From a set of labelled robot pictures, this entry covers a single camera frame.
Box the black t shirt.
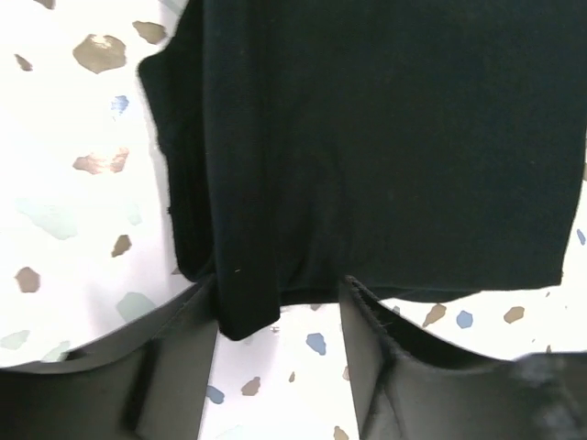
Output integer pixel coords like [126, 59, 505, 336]
[138, 1, 586, 340]

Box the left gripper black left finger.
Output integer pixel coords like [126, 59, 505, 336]
[1, 276, 217, 440]

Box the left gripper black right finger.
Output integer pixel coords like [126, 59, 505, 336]
[338, 277, 586, 440]

